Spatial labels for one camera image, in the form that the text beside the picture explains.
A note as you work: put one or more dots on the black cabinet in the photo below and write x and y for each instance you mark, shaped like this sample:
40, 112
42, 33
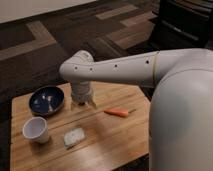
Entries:
182, 24

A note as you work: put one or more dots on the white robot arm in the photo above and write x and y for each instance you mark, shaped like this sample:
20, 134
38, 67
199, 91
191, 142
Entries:
180, 130

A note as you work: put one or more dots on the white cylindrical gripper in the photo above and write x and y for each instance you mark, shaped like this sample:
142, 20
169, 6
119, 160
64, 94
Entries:
82, 92

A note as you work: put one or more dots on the dark blue bowl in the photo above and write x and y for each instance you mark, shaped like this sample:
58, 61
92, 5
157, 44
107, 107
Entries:
46, 101

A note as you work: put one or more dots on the wooden table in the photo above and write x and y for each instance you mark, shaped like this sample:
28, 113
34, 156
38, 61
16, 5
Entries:
110, 141

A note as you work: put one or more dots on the orange carrot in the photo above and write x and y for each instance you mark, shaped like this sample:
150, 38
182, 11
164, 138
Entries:
119, 112

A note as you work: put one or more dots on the white paper cup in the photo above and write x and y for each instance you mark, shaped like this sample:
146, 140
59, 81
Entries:
36, 130

